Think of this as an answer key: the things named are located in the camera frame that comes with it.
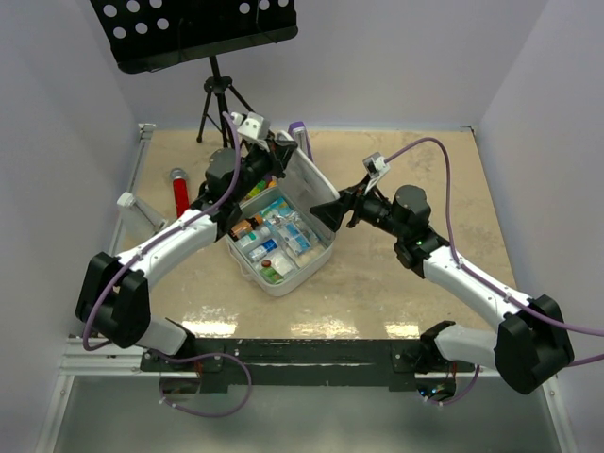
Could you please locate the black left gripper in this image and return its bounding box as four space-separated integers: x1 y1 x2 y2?
233 136 298 205

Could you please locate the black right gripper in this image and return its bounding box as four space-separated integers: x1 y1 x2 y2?
310 173 407 240

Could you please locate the clear bag with wipes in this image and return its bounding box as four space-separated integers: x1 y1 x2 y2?
275 214 316 256

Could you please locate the grey medicine case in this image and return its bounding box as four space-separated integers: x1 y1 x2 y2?
226 149 337 297

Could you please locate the small white blue bottle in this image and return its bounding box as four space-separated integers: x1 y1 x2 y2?
248 239 278 262

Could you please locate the white gauze packet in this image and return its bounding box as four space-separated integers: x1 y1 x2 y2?
270 251 297 277

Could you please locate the white green tube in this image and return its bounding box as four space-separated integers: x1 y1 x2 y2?
235 226 271 253

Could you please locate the brown bottle orange cap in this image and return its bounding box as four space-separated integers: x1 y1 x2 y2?
229 214 263 241

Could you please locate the small green packet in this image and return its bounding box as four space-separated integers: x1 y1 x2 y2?
260 266 283 285

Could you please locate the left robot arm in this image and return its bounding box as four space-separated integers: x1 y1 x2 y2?
75 135 298 370

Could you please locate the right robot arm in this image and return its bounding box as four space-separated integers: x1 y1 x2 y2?
310 185 575 394

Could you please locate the purple metronome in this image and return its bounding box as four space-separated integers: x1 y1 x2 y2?
288 121 313 160

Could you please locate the colourful toy block train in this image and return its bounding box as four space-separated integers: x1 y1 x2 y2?
247 175 277 199

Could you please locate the red toy microphone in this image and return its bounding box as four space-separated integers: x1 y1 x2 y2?
170 168 190 218

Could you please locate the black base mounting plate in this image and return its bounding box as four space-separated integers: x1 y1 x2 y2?
141 338 475 394

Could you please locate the black music stand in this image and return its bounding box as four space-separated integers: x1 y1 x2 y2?
91 1 298 143

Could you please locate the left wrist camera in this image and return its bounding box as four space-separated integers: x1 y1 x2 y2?
230 111 270 143

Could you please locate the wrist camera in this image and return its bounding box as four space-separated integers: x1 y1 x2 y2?
230 111 270 143
362 152 390 194

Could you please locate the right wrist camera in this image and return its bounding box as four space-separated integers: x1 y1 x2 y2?
362 152 390 194

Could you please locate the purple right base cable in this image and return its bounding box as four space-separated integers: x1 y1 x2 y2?
424 362 480 407

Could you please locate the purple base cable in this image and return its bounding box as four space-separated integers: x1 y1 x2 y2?
424 362 480 407
159 352 254 419

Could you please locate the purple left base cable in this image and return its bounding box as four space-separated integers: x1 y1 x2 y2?
159 352 254 419

